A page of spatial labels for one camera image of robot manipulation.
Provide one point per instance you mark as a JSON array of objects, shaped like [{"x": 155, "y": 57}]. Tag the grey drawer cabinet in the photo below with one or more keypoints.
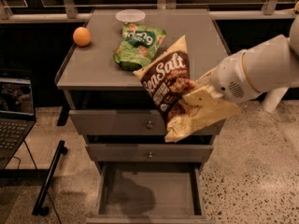
[{"x": 91, "y": 80}]

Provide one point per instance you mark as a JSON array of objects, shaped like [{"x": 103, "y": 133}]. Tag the white diagonal post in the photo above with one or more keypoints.
[{"x": 273, "y": 98}]

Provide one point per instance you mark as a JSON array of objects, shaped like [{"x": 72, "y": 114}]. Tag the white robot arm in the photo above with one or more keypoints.
[{"x": 274, "y": 63}]

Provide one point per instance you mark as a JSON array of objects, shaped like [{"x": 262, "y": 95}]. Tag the brown sea salt chip bag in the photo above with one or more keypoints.
[{"x": 166, "y": 80}]

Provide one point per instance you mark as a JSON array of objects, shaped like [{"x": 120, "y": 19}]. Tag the clear plastic bowl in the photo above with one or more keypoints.
[{"x": 130, "y": 15}]

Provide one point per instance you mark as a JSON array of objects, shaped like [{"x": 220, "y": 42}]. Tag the grey top drawer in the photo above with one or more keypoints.
[{"x": 118, "y": 122}]

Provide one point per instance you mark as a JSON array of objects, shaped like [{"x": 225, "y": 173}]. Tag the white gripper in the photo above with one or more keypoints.
[{"x": 231, "y": 77}]

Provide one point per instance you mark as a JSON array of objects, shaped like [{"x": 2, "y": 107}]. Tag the black laptop stand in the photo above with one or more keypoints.
[{"x": 43, "y": 175}]

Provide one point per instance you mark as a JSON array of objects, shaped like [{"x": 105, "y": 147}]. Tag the green chip bag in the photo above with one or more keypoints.
[{"x": 138, "y": 47}]

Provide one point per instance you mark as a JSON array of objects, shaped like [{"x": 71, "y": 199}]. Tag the grey middle drawer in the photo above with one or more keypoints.
[{"x": 149, "y": 152}]

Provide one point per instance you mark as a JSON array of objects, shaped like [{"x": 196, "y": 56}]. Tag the orange fruit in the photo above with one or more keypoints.
[{"x": 82, "y": 36}]

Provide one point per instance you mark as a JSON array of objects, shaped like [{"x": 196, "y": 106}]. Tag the black laptop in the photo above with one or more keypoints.
[{"x": 17, "y": 112}]

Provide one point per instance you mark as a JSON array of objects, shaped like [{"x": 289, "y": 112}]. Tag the metal window railing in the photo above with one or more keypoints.
[{"x": 26, "y": 11}]

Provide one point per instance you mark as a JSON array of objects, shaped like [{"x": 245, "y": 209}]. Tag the grey open bottom drawer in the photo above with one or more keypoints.
[{"x": 150, "y": 193}]

